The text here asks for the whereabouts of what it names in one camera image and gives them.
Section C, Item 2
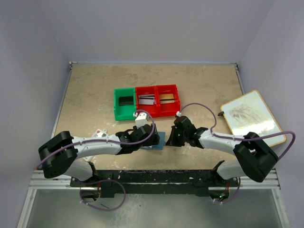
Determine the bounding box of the green bin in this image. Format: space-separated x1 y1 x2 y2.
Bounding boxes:
114 87 136 121

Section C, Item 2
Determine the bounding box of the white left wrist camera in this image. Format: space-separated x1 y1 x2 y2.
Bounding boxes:
133 112 149 129

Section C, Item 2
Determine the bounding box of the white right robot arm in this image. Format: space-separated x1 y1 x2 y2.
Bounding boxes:
166 116 279 186

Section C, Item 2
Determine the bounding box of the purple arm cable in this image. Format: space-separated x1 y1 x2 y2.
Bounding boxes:
175 102 296 162
35 109 156 170

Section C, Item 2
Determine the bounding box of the red bin middle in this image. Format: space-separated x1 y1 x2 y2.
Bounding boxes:
135 86 158 117

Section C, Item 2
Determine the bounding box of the blue leather card holder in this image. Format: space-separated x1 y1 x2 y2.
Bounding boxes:
141 132 166 150

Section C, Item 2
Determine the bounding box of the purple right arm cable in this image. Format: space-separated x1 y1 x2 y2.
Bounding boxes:
175 102 296 162

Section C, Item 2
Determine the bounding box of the red bin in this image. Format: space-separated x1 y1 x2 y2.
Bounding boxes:
156 85 181 117
135 86 158 117

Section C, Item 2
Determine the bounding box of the gold card in bin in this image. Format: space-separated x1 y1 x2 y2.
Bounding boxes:
159 94 175 104

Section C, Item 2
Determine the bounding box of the white plastic card packet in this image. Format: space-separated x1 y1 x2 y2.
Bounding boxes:
83 129 108 162

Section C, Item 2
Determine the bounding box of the red bin right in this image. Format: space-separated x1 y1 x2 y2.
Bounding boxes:
156 85 181 117

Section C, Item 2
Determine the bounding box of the aluminium frame rail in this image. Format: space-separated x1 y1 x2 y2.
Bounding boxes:
29 170 281 190

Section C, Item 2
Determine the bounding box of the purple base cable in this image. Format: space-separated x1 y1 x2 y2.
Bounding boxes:
79 178 126 211
212 177 242 205

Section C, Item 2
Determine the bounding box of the silver card in bin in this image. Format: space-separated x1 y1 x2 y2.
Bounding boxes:
138 95 155 105

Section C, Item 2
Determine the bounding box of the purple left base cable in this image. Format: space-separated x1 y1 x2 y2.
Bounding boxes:
79 178 126 211

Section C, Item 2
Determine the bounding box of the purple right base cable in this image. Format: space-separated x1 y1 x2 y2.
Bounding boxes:
212 177 242 205

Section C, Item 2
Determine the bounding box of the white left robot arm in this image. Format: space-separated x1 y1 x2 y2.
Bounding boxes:
36 124 160 186

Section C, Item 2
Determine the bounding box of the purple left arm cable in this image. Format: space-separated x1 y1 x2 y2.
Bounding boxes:
35 109 156 170

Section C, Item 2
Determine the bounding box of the black card in bin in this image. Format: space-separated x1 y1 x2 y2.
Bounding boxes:
118 96 134 106

